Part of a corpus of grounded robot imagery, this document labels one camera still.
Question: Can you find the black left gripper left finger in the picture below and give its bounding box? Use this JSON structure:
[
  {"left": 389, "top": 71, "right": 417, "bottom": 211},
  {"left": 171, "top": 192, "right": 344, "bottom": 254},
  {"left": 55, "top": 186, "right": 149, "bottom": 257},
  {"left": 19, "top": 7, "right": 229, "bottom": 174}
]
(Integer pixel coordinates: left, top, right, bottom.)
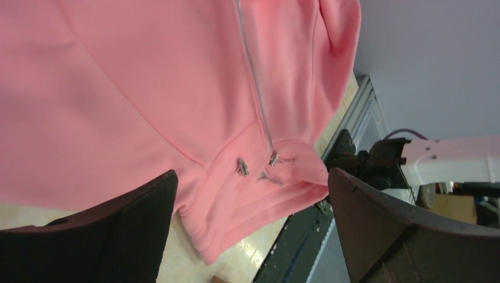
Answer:
[{"left": 1, "top": 170, "right": 178, "bottom": 282}]

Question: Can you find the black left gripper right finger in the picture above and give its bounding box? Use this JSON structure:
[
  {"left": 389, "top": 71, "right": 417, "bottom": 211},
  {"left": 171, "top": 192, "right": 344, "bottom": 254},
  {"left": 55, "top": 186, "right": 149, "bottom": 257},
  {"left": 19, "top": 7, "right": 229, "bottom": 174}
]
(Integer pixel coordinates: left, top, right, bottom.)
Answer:
[{"left": 328, "top": 169, "right": 499, "bottom": 282}]

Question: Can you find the pink zip-up jacket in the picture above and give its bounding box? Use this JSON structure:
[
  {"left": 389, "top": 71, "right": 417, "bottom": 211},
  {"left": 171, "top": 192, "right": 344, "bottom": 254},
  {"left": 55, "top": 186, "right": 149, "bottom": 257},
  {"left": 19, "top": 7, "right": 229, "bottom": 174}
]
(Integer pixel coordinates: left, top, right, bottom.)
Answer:
[{"left": 1, "top": 1, "right": 361, "bottom": 265}]

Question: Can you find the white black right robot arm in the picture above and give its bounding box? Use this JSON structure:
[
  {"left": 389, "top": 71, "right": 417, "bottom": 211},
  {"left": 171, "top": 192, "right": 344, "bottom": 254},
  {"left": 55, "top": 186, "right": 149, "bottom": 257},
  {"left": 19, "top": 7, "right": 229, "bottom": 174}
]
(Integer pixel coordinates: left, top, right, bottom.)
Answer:
[{"left": 325, "top": 131, "right": 499, "bottom": 190}]

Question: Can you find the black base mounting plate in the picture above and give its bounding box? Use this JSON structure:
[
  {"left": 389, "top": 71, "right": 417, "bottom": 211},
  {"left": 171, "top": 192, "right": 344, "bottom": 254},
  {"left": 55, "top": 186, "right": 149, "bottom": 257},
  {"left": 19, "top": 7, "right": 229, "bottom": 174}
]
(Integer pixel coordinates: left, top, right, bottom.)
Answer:
[{"left": 253, "top": 198, "right": 349, "bottom": 282}]

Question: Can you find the aluminium frame rail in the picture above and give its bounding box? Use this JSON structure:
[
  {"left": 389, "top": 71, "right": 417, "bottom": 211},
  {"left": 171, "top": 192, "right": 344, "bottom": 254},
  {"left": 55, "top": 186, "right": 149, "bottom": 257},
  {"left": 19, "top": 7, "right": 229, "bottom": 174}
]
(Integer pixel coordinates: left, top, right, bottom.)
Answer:
[{"left": 315, "top": 74, "right": 389, "bottom": 160}]

